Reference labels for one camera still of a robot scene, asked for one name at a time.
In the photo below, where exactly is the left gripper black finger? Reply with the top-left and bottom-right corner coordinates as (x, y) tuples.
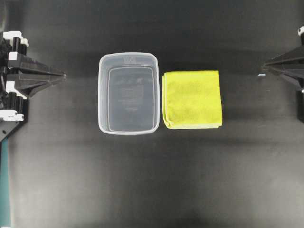
(11, 75), (66, 98)
(9, 52), (66, 76)

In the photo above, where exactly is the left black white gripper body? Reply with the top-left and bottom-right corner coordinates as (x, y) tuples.
(0, 31), (29, 122)

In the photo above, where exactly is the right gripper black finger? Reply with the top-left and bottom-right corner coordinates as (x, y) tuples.
(264, 46), (304, 71)
(262, 68), (304, 91)

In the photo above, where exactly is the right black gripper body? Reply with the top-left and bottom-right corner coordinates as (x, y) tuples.
(296, 26), (304, 121)

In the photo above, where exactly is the clear plastic container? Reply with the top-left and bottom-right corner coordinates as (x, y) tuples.
(98, 52), (160, 135)

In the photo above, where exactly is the yellow folded towel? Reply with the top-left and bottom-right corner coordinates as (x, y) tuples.
(162, 70), (223, 130)

